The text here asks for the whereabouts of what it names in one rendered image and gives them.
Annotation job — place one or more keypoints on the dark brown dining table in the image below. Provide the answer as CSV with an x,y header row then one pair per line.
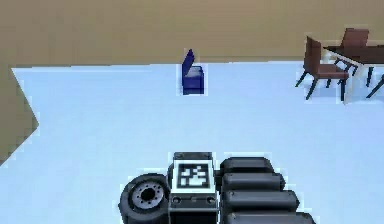
x,y
363,55

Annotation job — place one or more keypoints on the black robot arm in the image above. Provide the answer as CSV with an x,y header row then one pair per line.
x,y
253,196

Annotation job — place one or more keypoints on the blue open bin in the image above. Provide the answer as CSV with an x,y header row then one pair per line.
x,y
193,80

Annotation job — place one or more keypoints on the brown chair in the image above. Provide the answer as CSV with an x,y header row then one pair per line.
x,y
320,66
355,38

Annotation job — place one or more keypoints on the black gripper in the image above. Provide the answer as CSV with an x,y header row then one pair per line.
x,y
146,196

